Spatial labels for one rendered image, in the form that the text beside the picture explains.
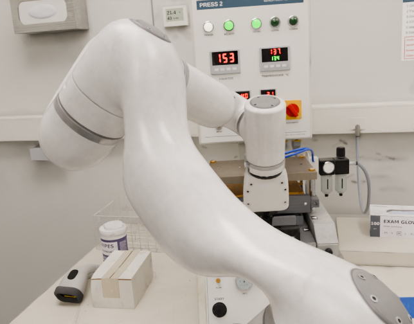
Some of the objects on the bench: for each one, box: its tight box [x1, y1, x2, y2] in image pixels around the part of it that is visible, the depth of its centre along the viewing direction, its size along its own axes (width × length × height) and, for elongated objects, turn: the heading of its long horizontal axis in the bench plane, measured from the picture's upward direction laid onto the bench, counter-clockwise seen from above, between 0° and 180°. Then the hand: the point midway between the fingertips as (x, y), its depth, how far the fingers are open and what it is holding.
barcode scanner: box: [54, 264, 100, 303], centre depth 137 cm, size 20×8×8 cm, turn 2°
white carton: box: [369, 204, 414, 239], centre depth 153 cm, size 12×23×7 cm, turn 88°
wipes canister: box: [99, 221, 129, 262], centre depth 151 cm, size 9×9×15 cm
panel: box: [205, 276, 269, 324], centre depth 105 cm, size 2×30×19 cm, turn 104°
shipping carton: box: [91, 250, 153, 309], centre depth 134 cm, size 19×13×9 cm
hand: (265, 221), depth 111 cm, fingers closed
